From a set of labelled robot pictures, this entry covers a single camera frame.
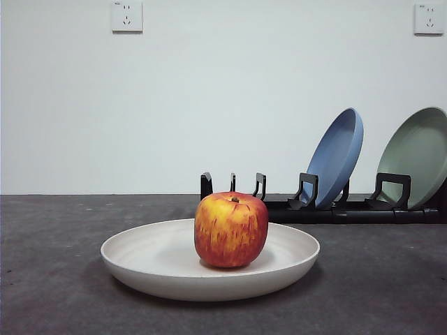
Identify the blue plate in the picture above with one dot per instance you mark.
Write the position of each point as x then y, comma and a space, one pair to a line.
335, 157

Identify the white wall socket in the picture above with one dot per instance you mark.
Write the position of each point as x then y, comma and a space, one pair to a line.
127, 17
429, 19

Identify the pale yellow plate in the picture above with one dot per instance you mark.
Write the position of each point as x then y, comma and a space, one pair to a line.
150, 258

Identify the green plate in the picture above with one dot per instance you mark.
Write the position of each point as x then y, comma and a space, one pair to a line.
419, 150

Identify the red yellow apple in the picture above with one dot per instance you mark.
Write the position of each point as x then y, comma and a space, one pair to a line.
230, 234

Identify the black plate rack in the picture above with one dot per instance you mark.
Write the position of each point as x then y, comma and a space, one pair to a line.
349, 215

